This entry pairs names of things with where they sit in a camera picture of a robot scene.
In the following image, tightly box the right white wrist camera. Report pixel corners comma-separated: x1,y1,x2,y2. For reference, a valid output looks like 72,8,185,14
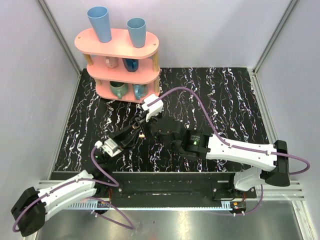
141,93,164,122

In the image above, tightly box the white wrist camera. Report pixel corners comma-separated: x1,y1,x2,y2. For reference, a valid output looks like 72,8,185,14
141,93,164,122
94,138,122,157

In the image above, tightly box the dark blue mug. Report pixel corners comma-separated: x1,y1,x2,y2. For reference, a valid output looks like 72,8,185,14
122,58,139,73

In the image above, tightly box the pink three-tier wooden shelf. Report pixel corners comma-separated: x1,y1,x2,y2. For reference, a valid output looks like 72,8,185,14
74,28,160,103

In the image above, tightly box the tall light blue cup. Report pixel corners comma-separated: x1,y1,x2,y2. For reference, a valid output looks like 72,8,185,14
87,6,112,43

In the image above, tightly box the beige earbud charging case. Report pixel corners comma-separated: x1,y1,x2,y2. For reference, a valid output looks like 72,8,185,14
138,131,145,139

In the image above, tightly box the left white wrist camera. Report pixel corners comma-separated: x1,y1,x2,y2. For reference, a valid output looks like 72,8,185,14
94,138,122,157

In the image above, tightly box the green ceramic mug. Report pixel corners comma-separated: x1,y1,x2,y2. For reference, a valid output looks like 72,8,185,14
109,81,129,99

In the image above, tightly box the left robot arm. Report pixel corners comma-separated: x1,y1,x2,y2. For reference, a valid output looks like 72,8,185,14
11,124,143,237

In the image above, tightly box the black earbud charging case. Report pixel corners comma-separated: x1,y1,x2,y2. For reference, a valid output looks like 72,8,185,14
132,120,144,132

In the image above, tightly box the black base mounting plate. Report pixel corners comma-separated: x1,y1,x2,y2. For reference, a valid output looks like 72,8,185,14
95,172,257,208

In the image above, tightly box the pink mug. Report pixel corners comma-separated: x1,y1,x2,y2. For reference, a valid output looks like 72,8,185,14
105,56,119,69

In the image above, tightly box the short light blue cup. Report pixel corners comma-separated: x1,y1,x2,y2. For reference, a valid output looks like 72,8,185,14
127,17,146,48

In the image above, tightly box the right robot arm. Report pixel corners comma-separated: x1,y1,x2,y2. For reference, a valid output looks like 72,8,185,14
142,116,290,199

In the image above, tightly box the right controller board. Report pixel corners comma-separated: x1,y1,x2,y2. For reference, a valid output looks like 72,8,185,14
231,201,247,210

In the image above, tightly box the controller board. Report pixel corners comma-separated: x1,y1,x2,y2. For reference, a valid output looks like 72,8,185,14
231,201,247,210
97,200,110,209

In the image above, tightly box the left controller board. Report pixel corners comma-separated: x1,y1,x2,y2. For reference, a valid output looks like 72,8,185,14
97,200,110,209

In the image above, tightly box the blue butterfly mug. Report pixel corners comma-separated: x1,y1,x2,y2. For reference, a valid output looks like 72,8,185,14
133,84,148,100

